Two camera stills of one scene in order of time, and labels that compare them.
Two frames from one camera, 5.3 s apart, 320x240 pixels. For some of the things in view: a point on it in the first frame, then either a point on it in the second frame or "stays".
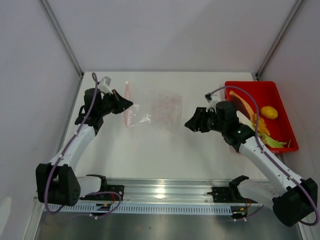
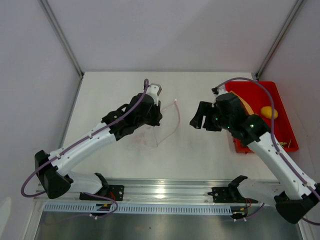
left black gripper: (121, 104) -> (158, 115)
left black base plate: (118, 189) stays
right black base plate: (228, 194) stays
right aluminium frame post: (278, 39) stays
